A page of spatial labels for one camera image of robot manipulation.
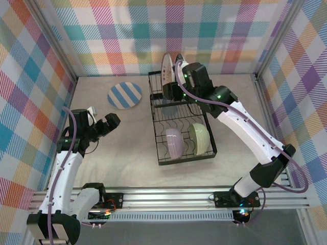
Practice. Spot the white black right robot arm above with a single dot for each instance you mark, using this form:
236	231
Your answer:
245	130

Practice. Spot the translucent blue cup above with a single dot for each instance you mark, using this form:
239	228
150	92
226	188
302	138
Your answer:
169	109

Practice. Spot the small electronics board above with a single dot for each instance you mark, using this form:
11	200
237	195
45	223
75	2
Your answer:
99	216
242	215

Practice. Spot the pale green bowl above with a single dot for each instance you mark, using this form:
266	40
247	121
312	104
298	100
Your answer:
200	139

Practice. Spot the aluminium side rail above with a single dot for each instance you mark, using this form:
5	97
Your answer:
265	107
70	94

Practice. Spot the lilac bowl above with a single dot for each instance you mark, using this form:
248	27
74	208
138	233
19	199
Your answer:
175	144

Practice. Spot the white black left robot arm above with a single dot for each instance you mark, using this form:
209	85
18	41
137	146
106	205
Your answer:
61	178

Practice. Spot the aluminium frame post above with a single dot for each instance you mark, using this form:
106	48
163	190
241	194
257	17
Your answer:
60	48
283	25

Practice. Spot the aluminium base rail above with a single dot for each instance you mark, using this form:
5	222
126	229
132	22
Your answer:
166	200

